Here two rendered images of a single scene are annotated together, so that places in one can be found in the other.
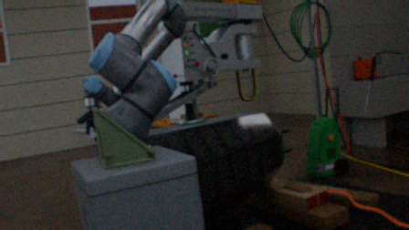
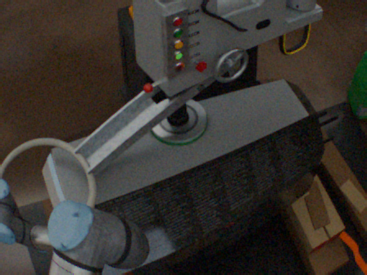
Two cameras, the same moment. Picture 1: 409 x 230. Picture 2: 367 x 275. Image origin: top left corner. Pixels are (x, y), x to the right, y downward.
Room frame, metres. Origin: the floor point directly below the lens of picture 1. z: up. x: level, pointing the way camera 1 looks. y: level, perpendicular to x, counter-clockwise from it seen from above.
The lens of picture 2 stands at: (1.62, -0.11, 2.35)
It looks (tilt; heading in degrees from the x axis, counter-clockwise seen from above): 52 degrees down; 9
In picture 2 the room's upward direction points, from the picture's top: 2 degrees counter-clockwise
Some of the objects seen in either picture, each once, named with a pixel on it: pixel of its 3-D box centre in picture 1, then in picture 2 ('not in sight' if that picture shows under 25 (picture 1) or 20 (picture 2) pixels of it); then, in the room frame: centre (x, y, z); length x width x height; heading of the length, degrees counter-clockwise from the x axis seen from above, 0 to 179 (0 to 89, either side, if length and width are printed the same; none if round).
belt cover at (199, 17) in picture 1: (212, 15); not in sight; (3.09, -0.16, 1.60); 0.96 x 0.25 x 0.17; 132
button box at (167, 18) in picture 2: (183, 46); (175, 42); (2.72, 0.08, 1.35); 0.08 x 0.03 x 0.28; 132
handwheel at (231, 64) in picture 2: (207, 68); (225, 59); (2.85, -0.07, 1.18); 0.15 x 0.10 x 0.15; 132
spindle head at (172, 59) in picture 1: (191, 54); (193, 21); (2.91, 0.04, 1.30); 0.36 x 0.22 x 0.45; 132
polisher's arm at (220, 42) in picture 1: (222, 54); (260, 5); (3.11, -0.20, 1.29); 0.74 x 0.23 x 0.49; 132
